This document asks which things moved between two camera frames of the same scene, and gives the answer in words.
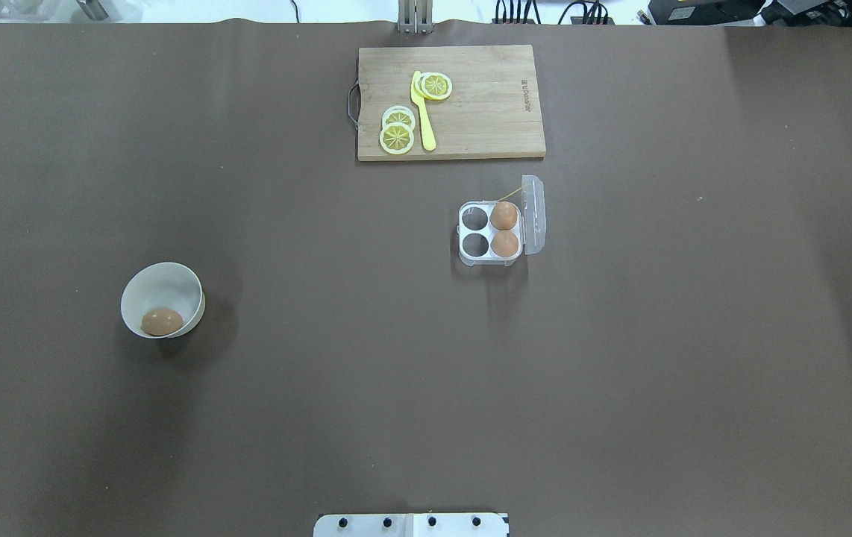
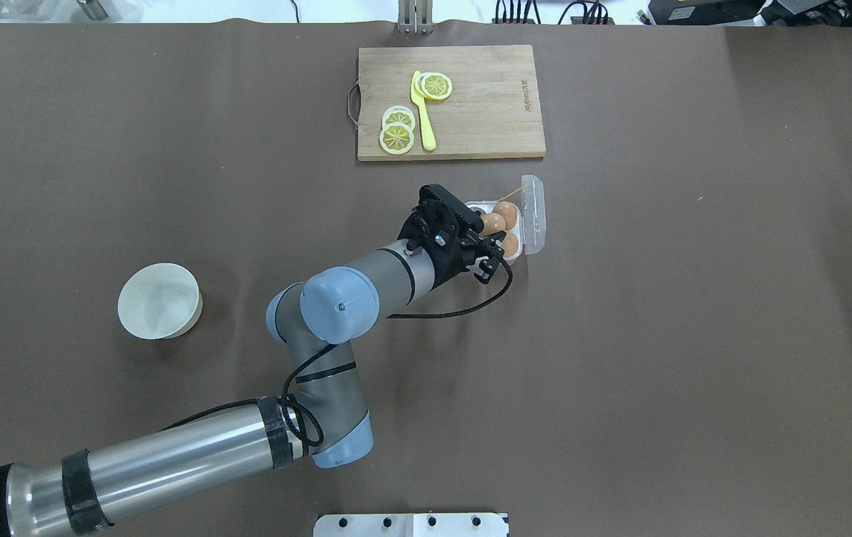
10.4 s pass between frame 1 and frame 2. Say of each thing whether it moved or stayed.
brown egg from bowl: moved
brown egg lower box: stayed
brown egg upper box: stayed
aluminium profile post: stayed
